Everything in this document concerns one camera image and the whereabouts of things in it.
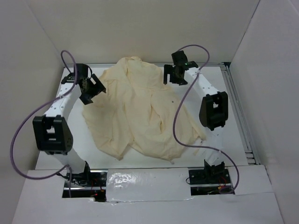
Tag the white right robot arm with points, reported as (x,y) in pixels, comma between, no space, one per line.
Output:
(213,112)

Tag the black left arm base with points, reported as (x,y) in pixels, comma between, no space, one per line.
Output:
(89,184)

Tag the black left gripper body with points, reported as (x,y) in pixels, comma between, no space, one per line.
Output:
(90,86)

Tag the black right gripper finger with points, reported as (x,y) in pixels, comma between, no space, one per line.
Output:
(179,81)
(168,73)

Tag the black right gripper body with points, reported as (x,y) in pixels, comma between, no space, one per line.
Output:
(174,73)

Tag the aluminium frame rail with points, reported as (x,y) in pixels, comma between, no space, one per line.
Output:
(249,146)

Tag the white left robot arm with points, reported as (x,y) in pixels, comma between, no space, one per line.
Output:
(52,134)

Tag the cream yellow jacket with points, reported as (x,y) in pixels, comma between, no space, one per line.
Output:
(139,111)

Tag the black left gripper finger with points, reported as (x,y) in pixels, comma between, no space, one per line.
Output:
(86,98)
(98,86)

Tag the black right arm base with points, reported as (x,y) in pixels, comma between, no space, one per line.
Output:
(209,180)

